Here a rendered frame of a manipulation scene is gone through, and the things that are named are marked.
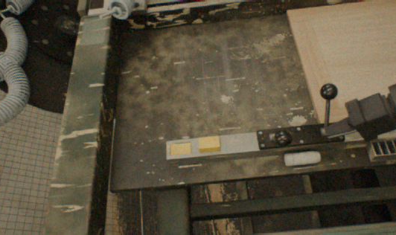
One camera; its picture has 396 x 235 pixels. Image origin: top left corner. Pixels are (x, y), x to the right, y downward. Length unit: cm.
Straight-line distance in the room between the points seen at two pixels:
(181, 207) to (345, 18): 74
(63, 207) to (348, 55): 83
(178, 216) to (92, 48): 52
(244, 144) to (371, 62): 44
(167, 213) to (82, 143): 26
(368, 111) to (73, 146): 63
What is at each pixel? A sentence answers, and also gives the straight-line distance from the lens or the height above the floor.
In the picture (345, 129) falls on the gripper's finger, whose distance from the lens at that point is 73.
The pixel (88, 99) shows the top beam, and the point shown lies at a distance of 89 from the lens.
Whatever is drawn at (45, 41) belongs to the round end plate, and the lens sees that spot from 148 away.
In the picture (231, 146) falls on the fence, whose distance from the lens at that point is 81.
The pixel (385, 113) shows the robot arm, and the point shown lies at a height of 142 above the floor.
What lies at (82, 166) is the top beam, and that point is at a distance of 79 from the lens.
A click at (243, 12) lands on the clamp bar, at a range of 112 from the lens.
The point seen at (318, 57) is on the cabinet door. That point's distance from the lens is 101.
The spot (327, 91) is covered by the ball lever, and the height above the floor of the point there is 142.
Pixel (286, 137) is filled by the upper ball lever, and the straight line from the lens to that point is 69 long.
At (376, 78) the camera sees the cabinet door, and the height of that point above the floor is 119.
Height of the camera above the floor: 200
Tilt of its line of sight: 30 degrees down
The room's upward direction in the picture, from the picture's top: 73 degrees counter-clockwise
